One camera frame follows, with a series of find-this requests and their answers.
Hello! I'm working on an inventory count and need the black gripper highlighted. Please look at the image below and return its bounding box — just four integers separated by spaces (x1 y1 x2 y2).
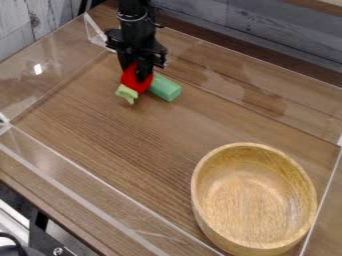
105 16 169 82

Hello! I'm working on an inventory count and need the red plush tomato green stem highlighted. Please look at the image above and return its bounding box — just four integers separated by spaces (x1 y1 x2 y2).
115 62 154 104

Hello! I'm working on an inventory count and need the green rectangular block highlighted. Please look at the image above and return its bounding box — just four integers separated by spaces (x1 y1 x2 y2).
149 73 182 102

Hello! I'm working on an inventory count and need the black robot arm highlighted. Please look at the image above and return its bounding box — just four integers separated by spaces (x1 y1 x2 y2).
105 0 169 82

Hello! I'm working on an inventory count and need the wooden bowl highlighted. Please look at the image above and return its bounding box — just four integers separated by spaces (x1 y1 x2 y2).
192 142 318 256

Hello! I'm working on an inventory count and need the clear acrylic corner bracket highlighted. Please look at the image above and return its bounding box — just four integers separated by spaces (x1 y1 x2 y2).
83 13 115 53

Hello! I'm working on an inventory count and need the clear acrylic enclosure wall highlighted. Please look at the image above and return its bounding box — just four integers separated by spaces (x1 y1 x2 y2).
0 115 221 256

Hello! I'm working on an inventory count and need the black metal table frame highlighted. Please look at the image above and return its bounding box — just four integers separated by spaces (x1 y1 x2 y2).
0 181 91 256

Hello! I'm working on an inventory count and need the black cable bottom left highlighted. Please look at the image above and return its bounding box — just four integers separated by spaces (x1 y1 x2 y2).
0 231 26 256

